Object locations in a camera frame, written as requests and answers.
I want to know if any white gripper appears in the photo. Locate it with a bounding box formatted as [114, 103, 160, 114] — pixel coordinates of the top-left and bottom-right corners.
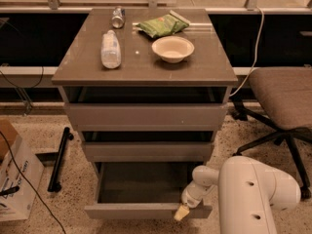
[174, 181, 215, 221]

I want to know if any grey bottom drawer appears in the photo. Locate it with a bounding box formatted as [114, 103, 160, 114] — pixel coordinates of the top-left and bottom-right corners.
[85, 162, 199, 219]

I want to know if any grey drawer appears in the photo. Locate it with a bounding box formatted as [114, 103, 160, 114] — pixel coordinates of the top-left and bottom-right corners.
[82, 142, 214, 162]
[64, 103, 227, 131]
[85, 162, 199, 219]

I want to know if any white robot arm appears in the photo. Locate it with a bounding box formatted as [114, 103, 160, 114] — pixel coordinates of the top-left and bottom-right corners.
[175, 156, 301, 234]

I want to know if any grey middle drawer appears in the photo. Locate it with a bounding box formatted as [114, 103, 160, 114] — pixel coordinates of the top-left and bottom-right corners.
[82, 142, 214, 162]

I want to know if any grey drawer cabinet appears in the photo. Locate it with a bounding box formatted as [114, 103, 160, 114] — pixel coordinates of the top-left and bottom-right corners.
[51, 7, 239, 168]

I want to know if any grey top drawer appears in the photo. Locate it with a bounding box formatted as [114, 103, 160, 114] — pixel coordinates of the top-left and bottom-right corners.
[64, 103, 227, 131]

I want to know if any black metal bar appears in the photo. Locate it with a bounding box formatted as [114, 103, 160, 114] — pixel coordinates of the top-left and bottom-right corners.
[48, 127, 74, 192]

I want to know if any brown office chair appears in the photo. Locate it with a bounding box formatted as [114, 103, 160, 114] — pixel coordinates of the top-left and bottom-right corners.
[232, 67, 312, 200]

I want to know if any white paper bowl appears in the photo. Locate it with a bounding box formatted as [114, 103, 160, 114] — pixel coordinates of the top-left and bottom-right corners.
[152, 36, 195, 63]

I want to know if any white cardboard box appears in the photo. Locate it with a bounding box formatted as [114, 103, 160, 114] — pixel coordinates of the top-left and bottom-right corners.
[0, 136, 44, 221]

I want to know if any clear plastic water bottle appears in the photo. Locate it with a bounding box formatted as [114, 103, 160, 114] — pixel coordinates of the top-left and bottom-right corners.
[100, 30, 121, 69]

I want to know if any green chip bag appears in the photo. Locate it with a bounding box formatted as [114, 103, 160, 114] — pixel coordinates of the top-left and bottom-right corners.
[136, 11, 190, 39]

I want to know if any brown cardboard box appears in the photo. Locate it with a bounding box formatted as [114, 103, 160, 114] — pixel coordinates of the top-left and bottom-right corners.
[0, 119, 18, 160]

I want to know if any silver soda can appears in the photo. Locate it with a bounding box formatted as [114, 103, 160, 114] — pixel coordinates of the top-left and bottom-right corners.
[112, 7, 125, 28]

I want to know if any white hanging cable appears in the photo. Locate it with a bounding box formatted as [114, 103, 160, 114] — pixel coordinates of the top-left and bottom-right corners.
[228, 6, 265, 98]

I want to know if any black floor cable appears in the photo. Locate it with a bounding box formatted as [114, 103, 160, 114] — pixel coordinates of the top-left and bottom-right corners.
[0, 132, 67, 234]

